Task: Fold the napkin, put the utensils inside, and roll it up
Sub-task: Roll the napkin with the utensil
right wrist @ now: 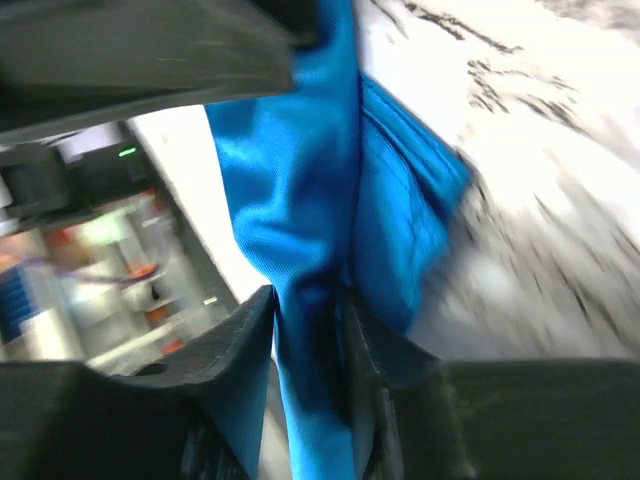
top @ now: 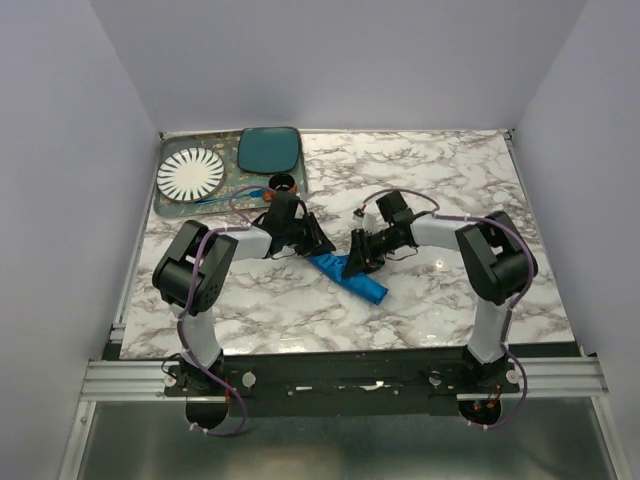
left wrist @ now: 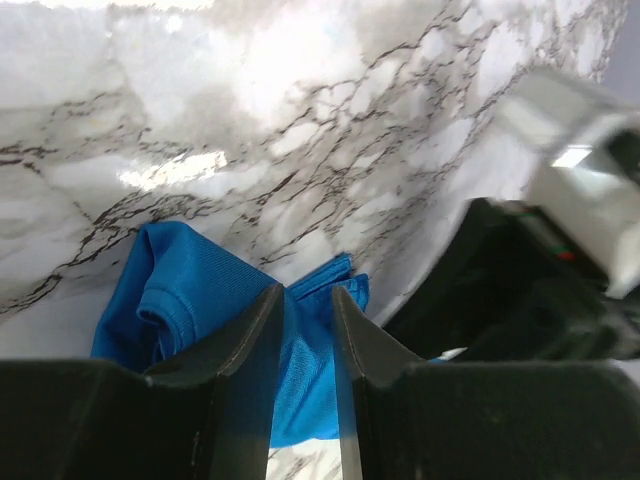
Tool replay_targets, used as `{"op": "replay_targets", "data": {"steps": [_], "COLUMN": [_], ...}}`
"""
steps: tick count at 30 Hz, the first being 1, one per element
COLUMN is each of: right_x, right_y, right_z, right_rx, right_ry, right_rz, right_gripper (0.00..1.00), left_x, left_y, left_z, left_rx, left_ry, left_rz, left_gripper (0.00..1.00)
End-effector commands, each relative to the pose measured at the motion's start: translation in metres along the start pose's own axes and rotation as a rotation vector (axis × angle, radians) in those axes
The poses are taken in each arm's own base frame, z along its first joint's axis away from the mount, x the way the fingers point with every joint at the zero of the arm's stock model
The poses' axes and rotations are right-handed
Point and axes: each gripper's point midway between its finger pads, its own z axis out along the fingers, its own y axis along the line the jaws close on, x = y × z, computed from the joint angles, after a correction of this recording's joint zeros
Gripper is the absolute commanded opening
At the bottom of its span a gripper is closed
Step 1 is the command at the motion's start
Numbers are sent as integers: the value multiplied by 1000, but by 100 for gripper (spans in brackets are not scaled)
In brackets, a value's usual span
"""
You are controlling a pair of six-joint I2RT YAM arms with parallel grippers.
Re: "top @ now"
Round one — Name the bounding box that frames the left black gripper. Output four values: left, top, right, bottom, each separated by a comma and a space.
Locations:
283, 212, 336, 258

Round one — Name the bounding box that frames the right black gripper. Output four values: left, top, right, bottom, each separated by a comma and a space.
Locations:
340, 226, 398, 281

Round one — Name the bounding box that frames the blue cloth napkin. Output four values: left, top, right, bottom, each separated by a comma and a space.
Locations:
307, 253, 388, 305

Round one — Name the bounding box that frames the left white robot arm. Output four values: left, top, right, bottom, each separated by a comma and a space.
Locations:
152, 193, 335, 395

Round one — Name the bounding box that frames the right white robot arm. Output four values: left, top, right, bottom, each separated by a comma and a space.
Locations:
342, 189, 538, 392

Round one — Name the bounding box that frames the orange brown mug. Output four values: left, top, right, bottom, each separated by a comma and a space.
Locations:
262, 173, 298, 203

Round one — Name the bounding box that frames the blue plastic fork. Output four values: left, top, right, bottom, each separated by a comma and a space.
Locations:
195, 188, 266, 205

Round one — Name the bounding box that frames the green patterned tray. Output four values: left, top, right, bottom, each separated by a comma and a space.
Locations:
153, 127, 308, 219

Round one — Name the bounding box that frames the teal square plate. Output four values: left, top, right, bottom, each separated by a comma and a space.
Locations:
237, 127, 302, 175

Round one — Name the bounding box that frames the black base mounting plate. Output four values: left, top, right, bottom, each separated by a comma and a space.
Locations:
164, 347, 520, 418

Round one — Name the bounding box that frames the white striped round plate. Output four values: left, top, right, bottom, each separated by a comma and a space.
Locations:
156, 147, 225, 203

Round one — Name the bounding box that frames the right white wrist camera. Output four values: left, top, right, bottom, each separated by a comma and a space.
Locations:
353, 209, 378, 234

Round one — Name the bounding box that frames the aluminium frame rail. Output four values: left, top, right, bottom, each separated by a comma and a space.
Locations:
79, 357, 174, 401

